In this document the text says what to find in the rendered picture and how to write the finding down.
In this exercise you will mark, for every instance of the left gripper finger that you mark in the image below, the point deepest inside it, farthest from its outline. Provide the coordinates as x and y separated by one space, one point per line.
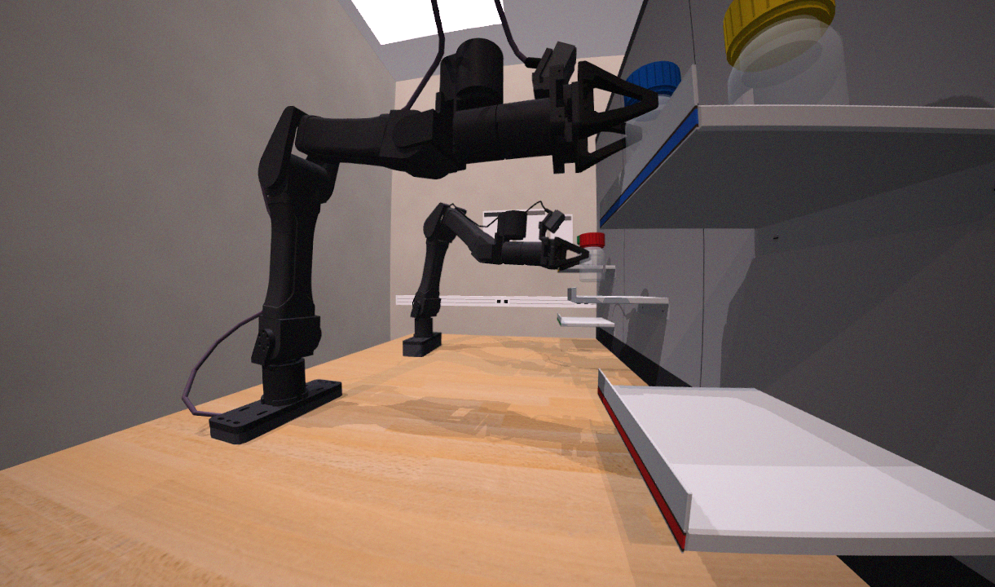
563 256
558 243

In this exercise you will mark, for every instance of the clear bottle with blue cap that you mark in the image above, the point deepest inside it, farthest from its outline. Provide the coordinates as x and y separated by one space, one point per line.
662 77

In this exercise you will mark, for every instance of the white bottle with yellow cap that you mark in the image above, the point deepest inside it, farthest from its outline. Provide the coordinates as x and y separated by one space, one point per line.
784 52

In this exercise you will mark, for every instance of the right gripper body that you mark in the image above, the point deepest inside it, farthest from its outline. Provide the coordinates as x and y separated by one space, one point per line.
524 126

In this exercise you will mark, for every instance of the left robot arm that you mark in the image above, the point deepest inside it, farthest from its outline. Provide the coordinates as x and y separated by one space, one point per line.
511 229

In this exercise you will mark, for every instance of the clear glass bottle with red cap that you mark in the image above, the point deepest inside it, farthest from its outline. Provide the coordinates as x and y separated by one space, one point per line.
592 269

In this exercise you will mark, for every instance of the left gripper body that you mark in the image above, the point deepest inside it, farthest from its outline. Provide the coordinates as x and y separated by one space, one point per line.
533 252

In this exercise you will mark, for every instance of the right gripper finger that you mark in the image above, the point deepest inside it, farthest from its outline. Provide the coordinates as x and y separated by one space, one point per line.
591 122
585 159

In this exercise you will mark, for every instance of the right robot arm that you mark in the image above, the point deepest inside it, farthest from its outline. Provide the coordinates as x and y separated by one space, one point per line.
419 143

